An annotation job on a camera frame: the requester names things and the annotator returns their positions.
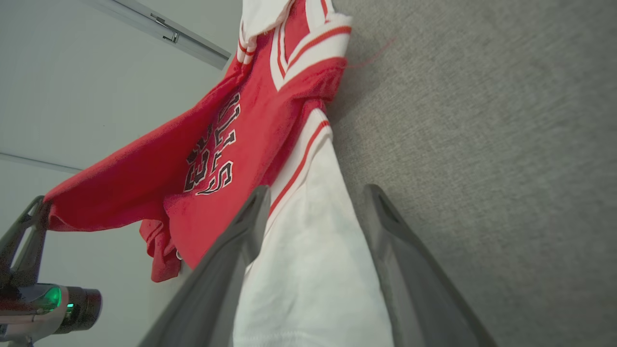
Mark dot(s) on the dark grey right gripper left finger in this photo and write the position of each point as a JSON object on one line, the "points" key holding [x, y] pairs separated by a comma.
{"points": [[212, 294]]}

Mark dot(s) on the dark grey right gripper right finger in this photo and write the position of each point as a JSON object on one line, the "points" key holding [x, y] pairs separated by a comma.
{"points": [[419, 299]]}

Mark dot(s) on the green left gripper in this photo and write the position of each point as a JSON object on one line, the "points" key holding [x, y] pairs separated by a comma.
{"points": [[29, 313]]}

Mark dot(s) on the grey hinged partition post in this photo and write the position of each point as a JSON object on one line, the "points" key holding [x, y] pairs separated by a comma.
{"points": [[193, 46]]}

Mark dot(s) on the red white basketball jersey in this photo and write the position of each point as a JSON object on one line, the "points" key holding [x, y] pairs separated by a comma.
{"points": [[270, 120]]}

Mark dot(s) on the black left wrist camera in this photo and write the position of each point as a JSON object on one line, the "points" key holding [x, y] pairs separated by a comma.
{"points": [[84, 308]]}

